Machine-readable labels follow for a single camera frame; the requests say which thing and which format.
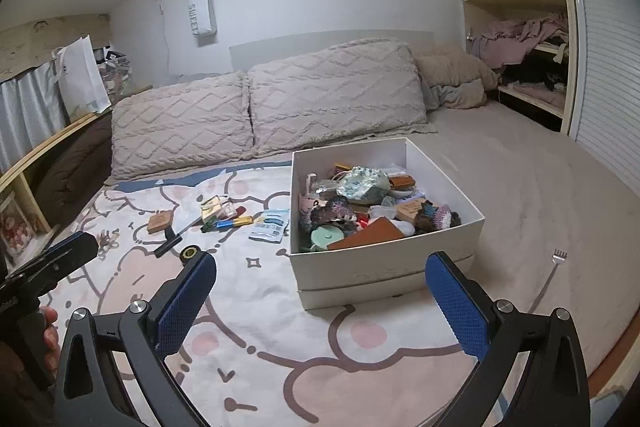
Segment beige flat packet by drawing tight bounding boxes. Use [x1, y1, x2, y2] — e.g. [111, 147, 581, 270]
[200, 196, 236, 218]

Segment patterned paper stack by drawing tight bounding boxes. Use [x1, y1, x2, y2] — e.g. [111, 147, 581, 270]
[97, 49, 133, 105]

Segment white wall cable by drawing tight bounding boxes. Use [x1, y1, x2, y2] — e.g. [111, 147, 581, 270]
[152, 0, 173, 78]

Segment white cardboard box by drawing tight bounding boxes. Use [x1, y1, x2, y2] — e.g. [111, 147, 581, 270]
[289, 137, 486, 312]

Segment green foil bundle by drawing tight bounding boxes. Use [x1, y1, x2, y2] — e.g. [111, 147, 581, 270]
[340, 167, 391, 210]

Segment blue-grey cloth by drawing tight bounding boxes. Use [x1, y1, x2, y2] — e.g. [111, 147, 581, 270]
[430, 84, 488, 108]

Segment silver metal clips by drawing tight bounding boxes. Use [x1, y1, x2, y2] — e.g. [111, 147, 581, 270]
[97, 229, 121, 258]

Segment white tote bag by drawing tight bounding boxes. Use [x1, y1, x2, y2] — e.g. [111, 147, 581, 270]
[52, 36, 112, 115]

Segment wooden block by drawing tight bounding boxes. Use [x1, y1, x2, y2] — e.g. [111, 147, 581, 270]
[147, 210, 174, 234]

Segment pink clothes pile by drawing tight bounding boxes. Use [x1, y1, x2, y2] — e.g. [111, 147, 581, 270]
[470, 17, 571, 70]

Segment dark clothes pile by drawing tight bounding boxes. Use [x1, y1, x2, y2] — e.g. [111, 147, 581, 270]
[500, 54, 571, 98]

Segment dark crochet piece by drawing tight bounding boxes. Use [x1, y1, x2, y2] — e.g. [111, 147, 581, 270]
[412, 202, 463, 235]

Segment brown leather case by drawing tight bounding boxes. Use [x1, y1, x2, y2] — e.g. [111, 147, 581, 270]
[327, 217, 406, 252]

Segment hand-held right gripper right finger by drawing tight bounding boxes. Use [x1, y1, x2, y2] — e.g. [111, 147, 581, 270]
[425, 251, 591, 427]

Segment wooden shelf unit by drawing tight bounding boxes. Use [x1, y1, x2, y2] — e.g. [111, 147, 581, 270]
[0, 82, 153, 268]

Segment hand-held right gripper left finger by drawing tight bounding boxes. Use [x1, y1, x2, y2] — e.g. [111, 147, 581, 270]
[52, 251, 218, 427]

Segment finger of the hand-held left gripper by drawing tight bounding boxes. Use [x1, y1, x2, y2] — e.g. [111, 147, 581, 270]
[35, 232, 100, 289]

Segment doll in clear case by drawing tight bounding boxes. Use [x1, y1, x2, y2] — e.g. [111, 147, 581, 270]
[0, 189, 38, 258]

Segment mint green round lid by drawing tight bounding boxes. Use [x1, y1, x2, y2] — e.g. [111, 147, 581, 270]
[309, 227, 346, 253]

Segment black bar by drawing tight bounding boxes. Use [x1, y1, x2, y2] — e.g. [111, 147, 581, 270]
[154, 237, 183, 258]

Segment metal back scratcher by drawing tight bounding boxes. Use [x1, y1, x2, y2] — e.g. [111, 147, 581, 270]
[527, 249, 566, 315]

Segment white hanging paper bag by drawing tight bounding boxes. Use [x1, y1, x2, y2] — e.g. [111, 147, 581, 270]
[187, 0, 218, 48]

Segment beige plush cushion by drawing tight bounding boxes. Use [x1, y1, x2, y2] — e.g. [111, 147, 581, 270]
[415, 44, 501, 110]

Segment blue white packet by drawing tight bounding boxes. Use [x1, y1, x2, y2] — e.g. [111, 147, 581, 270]
[248, 208, 291, 245]

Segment built-in closet shelf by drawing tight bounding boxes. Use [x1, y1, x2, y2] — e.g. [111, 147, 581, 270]
[462, 0, 576, 135]

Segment printed wooden piece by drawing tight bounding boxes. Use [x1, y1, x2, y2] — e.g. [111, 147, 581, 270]
[395, 201, 441, 223]

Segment grey curtain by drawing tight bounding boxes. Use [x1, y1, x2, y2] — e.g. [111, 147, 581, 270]
[0, 62, 68, 172]

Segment white shutter door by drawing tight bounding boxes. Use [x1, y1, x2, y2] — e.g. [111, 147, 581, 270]
[562, 0, 640, 188]

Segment grey headboard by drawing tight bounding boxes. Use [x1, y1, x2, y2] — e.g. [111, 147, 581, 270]
[229, 29, 436, 72]

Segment printed blanket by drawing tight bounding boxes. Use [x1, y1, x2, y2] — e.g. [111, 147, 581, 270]
[30, 159, 481, 427]

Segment paper banner with drawings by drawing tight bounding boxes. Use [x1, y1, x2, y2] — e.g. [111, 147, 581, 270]
[0, 14, 112, 82]

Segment beige knitted pillow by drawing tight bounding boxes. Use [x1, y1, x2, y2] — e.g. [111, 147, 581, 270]
[109, 72, 256, 180]
[247, 39, 441, 158]

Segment person's left hand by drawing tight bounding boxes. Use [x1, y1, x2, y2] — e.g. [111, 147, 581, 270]
[41, 307, 61, 369]

